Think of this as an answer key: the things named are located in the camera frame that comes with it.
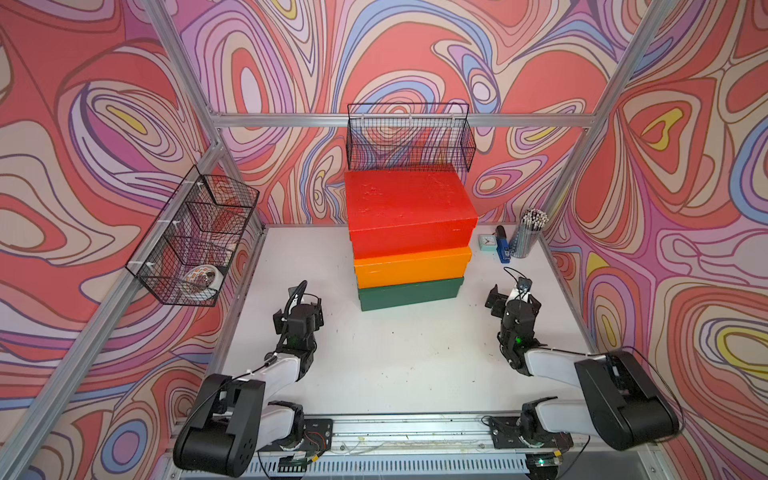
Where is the tape roll in basket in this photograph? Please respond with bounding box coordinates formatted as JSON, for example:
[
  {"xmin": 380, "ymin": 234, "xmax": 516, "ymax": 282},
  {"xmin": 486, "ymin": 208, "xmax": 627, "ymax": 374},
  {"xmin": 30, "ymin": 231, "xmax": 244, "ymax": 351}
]
[{"xmin": 179, "ymin": 265, "xmax": 224, "ymax": 302}]

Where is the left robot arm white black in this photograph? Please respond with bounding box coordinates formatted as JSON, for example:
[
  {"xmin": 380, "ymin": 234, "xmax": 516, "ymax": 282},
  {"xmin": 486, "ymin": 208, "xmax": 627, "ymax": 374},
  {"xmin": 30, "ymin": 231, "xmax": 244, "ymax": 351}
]
[{"xmin": 173, "ymin": 295, "xmax": 324, "ymax": 478}]

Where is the black wire basket back wall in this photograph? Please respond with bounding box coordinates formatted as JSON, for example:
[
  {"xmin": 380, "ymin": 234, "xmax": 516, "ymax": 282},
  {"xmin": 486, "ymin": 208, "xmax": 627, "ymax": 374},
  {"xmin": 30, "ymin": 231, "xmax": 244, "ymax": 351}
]
[{"xmin": 346, "ymin": 101, "xmax": 476, "ymax": 175}]

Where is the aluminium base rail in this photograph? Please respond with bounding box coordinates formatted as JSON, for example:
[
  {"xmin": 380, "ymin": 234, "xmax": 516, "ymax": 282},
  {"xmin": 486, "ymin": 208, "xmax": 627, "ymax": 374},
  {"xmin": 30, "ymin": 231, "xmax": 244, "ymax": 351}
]
[{"xmin": 242, "ymin": 412, "xmax": 674, "ymax": 479}]

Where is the green shoebox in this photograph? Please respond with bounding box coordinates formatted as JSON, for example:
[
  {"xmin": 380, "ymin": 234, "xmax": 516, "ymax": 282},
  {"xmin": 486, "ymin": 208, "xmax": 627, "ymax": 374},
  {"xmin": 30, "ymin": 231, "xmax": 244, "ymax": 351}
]
[{"xmin": 358, "ymin": 277, "xmax": 464, "ymax": 311}]

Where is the black wire basket left wall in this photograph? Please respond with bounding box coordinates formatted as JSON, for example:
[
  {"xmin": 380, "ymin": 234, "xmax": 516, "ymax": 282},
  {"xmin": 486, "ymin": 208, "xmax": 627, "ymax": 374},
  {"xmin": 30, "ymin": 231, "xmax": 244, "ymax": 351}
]
[{"xmin": 125, "ymin": 167, "xmax": 259, "ymax": 307}]

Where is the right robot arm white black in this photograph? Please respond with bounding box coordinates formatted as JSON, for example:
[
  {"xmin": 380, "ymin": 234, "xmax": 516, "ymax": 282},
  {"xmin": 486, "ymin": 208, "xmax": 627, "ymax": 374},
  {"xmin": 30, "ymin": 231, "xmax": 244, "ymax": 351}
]
[{"xmin": 485, "ymin": 287, "xmax": 683, "ymax": 451}]

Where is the metal cup of pencils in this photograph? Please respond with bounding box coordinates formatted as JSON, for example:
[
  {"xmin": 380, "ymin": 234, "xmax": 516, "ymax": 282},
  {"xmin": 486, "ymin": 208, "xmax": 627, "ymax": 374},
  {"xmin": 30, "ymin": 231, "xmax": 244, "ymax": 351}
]
[{"xmin": 510, "ymin": 208, "xmax": 549, "ymax": 258}]

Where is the orange shoebox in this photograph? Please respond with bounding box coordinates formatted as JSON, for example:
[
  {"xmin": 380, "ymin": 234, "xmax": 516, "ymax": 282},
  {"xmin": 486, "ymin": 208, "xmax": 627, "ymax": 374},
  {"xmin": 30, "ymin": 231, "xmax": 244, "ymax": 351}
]
[{"xmin": 354, "ymin": 247, "xmax": 472, "ymax": 289}]

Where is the blue stapler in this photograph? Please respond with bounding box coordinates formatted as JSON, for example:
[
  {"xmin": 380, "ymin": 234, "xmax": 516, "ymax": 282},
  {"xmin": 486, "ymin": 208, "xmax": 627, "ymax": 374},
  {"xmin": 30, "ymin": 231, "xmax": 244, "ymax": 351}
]
[{"xmin": 494, "ymin": 225, "xmax": 511, "ymax": 264}]

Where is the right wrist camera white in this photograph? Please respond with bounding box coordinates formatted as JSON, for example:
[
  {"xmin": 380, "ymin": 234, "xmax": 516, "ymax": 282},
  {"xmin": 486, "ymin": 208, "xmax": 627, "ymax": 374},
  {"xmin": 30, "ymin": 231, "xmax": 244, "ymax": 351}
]
[{"xmin": 509, "ymin": 276, "xmax": 533, "ymax": 301}]

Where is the black wire basket wall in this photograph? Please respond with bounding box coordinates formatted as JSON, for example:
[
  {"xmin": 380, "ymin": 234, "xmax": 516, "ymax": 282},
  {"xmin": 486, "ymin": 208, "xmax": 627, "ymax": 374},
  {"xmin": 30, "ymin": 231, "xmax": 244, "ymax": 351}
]
[
  {"xmin": 346, "ymin": 101, "xmax": 476, "ymax": 175},
  {"xmin": 125, "ymin": 167, "xmax": 259, "ymax": 307}
]

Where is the small teal box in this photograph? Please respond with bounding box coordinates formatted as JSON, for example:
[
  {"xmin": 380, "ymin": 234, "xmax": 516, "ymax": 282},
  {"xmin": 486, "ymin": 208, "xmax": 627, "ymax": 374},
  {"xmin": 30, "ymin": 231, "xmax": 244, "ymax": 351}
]
[{"xmin": 478, "ymin": 234, "xmax": 498, "ymax": 252}]

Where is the red shoebox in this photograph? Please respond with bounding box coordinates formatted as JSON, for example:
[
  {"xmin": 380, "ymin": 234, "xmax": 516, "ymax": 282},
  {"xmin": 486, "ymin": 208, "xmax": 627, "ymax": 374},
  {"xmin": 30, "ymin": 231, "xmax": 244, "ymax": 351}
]
[{"xmin": 345, "ymin": 170, "xmax": 478, "ymax": 260}]

